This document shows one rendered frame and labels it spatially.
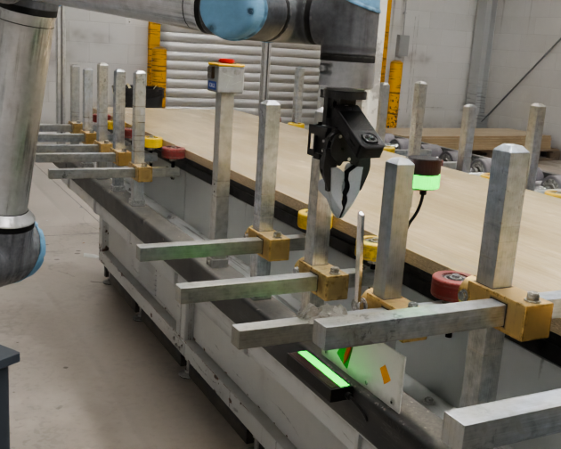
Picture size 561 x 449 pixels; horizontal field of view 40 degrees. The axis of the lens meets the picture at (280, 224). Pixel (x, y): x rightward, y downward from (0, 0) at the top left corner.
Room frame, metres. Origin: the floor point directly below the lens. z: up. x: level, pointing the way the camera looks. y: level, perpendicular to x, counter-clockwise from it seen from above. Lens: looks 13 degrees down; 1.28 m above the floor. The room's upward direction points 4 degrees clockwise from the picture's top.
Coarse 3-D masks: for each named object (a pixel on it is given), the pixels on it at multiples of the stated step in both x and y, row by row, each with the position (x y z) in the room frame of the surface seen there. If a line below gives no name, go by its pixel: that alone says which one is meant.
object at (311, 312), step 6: (306, 306) 1.16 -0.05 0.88; (312, 306) 1.16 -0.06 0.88; (324, 306) 1.16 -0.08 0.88; (330, 306) 1.16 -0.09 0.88; (336, 306) 1.16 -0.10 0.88; (342, 306) 1.18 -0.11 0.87; (300, 312) 1.16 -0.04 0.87; (306, 312) 1.15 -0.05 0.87; (312, 312) 1.15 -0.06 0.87; (318, 312) 1.16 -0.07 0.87; (324, 312) 1.16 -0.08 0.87; (330, 312) 1.15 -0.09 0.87; (336, 312) 1.16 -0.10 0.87; (342, 312) 1.18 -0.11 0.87; (300, 318) 1.15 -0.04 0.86; (306, 318) 1.14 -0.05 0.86; (312, 318) 1.13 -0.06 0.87; (318, 318) 1.13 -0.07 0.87
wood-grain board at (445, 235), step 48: (192, 144) 2.75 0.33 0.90; (240, 144) 2.83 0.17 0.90; (288, 144) 2.92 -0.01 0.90; (288, 192) 1.97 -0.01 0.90; (432, 192) 2.11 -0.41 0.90; (480, 192) 2.16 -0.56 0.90; (528, 192) 2.21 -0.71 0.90; (432, 240) 1.56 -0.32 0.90; (480, 240) 1.59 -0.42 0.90; (528, 240) 1.62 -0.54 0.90; (528, 288) 1.26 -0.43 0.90
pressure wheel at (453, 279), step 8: (440, 272) 1.30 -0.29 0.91; (448, 272) 1.30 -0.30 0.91; (456, 272) 1.31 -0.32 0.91; (432, 280) 1.28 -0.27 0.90; (440, 280) 1.26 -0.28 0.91; (448, 280) 1.26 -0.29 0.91; (456, 280) 1.27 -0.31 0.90; (432, 288) 1.27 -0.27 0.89; (440, 288) 1.25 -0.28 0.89; (448, 288) 1.24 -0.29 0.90; (456, 288) 1.24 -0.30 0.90; (440, 296) 1.25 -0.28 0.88; (448, 296) 1.24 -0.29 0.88; (456, 296) 1.24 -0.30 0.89; (448, 336) 1.27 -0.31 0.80
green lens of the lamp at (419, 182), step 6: (414, 180) 1.26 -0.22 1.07; (420, 180) 1.26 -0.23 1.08; (426, 180) 1.25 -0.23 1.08; (432, 180) 1.26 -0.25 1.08; (438, 180) 1.27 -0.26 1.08; (414, 186) 1.26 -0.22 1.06; (420, 186) 1.26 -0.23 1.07; (426, 186) 1.25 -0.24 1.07; (432, 186) 1.26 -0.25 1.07; (438, 186) 1.27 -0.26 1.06
